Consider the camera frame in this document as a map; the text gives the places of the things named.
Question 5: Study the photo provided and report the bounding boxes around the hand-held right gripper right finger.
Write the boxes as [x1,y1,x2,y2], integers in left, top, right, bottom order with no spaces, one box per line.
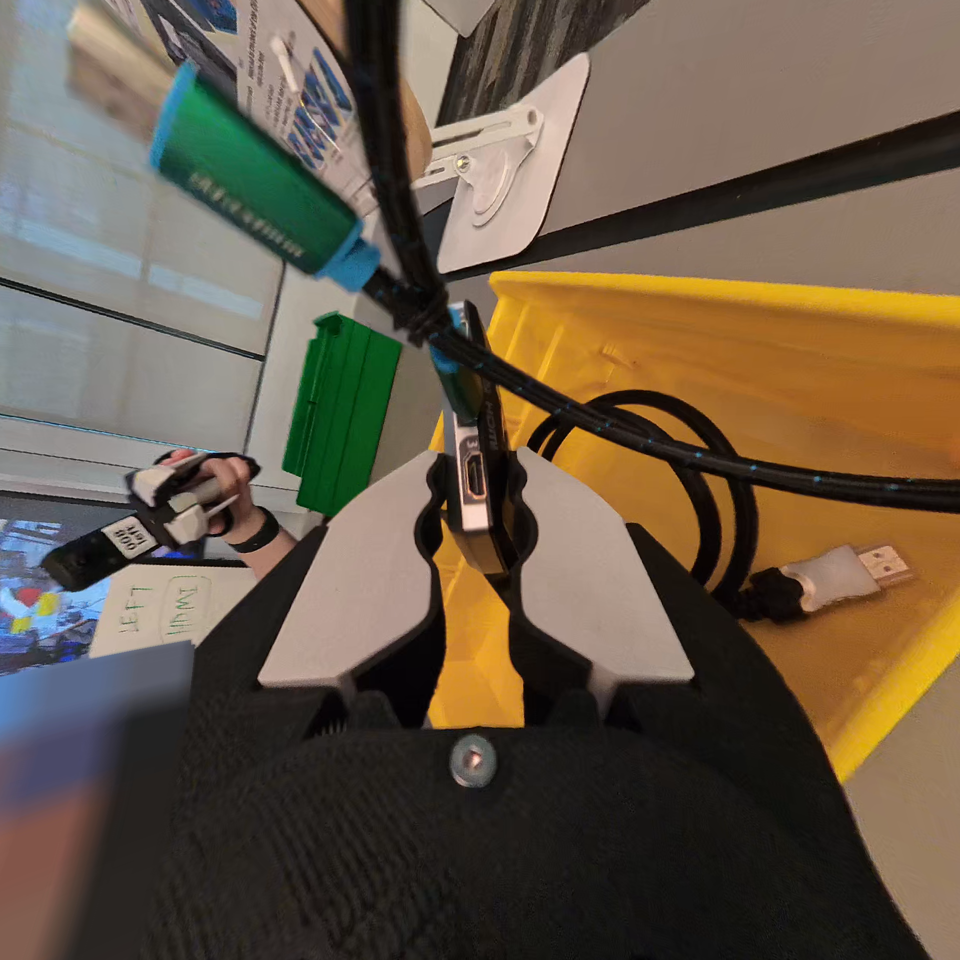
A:
[508,446,696,697]

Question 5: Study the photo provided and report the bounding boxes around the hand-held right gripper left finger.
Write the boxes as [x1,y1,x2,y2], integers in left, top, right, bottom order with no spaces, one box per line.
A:
[257,450,446,691]

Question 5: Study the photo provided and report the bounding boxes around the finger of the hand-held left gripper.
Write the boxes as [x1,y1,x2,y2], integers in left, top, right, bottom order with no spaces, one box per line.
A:
[168,501,222,545]
[126,459,207,505]

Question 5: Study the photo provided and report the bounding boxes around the grey multi-port hub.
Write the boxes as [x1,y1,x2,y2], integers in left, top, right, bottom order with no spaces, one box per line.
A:
[438,300,522,575]

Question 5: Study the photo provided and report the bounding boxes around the green plastic bin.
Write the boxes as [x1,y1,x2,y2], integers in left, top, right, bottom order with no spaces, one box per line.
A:
[282,312,404,519]

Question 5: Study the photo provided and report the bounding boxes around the yellow plastic bin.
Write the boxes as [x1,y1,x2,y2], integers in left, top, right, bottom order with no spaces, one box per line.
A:
[427,271,960,781]

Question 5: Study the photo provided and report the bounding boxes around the black braided cable green plugs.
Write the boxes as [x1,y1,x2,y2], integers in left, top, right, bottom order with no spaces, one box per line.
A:
[147,0,960,515]

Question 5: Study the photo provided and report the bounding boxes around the person's left forearm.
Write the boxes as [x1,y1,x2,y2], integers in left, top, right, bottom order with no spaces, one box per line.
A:
[251,525,301,580]

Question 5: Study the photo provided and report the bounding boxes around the person's left hand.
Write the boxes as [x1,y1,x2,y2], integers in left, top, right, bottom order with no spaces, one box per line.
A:
[171,450,258,539]

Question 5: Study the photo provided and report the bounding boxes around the black wrist brace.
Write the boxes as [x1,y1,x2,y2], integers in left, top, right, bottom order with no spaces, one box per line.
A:
[227,508,281,555]

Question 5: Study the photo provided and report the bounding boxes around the white handwritten sign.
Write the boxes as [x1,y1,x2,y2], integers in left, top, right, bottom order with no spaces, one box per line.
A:
[88,562,260,661]

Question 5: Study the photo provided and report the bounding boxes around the printed instruction sheet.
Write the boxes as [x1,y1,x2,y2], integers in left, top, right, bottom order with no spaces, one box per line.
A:
[142,0,376,219]

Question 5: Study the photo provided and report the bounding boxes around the white stand base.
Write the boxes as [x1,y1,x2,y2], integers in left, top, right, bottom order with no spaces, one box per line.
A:
[435,52,591,275]

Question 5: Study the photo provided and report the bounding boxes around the black braided hub cable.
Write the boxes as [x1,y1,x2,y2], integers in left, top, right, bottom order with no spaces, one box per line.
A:
[527,390,918,624]

